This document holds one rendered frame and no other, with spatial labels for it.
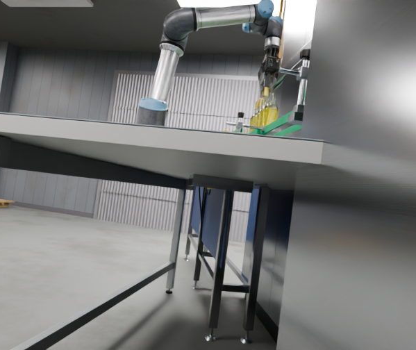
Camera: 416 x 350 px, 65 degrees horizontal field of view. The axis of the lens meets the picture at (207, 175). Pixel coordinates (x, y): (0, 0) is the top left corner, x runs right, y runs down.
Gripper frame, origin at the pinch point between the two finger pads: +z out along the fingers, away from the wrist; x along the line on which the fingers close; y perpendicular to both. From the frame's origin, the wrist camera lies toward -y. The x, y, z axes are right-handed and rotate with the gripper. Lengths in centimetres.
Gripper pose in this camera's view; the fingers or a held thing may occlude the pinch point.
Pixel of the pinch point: (266, 89)
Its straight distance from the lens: 168.9
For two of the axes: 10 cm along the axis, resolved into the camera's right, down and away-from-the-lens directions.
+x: 9.8, 1.3, 1.3
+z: -1.3, 9.9, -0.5
